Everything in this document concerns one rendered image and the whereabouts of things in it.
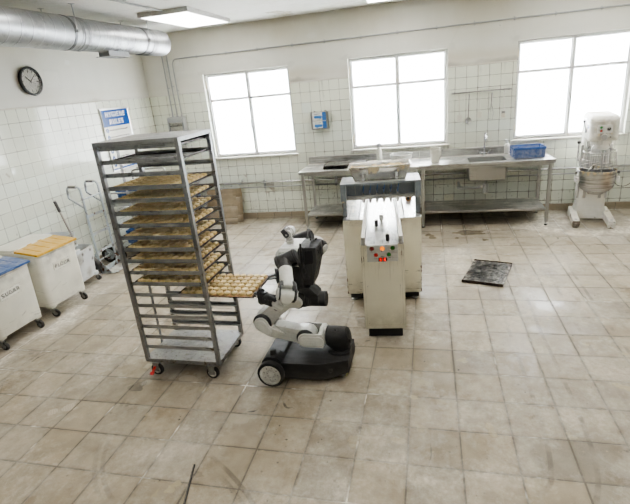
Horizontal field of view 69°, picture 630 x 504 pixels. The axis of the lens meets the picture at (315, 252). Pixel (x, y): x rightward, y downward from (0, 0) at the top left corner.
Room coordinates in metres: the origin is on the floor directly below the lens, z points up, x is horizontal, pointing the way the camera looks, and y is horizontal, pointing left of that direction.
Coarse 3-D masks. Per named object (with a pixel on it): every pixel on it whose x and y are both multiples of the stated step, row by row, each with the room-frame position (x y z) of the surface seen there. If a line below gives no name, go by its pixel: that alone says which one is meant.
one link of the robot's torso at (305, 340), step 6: (318, 324) 3.14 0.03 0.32; (324, 324) 3.11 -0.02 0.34; (324, 330) 3.02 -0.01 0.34; (300, 336) 3.00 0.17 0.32; (306, 336) 2.98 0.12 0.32; (312, 336) 2.98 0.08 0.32; (318, 336) 2.96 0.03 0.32; (324, 336) 2.99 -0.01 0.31; (300, 342) 2.99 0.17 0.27; (306, 342) 2.98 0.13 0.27; (312, 342) 2.97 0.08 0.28; (318, 342) 2.96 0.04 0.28; (324, 342) 2.96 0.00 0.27
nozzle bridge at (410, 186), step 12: (348, 180) 4.28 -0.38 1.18; (384, 180) 4.12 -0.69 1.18; (396, 180) 4.07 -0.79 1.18; (408, 180) 4.03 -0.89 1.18; (420, 180) 4.02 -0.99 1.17; (348, 192) 4.20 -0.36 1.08; (360, 192) 4.19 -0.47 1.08; (372, 192) 4.17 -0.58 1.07; (408, 192) 4.12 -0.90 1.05; (420, 192) 4.02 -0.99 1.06
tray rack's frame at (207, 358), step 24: (96, 144) 3.18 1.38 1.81; (120, 144) 3.13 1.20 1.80; (120, 168) 3.40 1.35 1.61; (120, 240) 3.19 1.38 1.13; (168, 288) 3.62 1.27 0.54; (144, 336) 3.19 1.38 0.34; (192, 336) 3.47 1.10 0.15; (240, 336) 3.42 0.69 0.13; (168, 360) 3.13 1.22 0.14; (192, 360) 3.09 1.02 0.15
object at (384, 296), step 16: (368, 224) 3.93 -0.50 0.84; (384, 224) 3.88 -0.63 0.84; (368, 240) 3.50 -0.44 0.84; (384, 240) 3.46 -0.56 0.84; (400, 256) 3.37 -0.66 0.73; (368, 272) 3.41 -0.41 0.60; (384, 272) 3.39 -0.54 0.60; (400, 272) 3.37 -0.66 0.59; (368, 288) 3.41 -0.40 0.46; (384, 288) 3.39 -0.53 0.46; (400, 288) 3.37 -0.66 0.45; (368, 304) 3.41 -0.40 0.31; (384, 304) 3.39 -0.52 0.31; (400, 304) 3.37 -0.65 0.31; (368, 320) 3.41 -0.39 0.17; (384, 320) 3.39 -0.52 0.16; (400, 320) 3.37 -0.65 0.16
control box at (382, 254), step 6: (372, 246) 3.37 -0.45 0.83; (378, 246) 3.37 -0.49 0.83; (384, 246) 3.36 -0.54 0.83; (390, 246) 3.35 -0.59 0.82; (396, 246) 3.34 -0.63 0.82; (372, 252) 3.37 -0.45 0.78; (378, 252) 3.37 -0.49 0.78; (384, 252) 3.36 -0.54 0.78; (390, 252) 3.35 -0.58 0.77; (396, 252) 3.34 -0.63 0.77; (372, 258) 3.37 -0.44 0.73; (378, 258) 3.36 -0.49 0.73; (384, 258) 3.36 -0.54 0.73; (390, 258) 3.35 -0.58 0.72; (396, 258) 3.35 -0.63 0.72
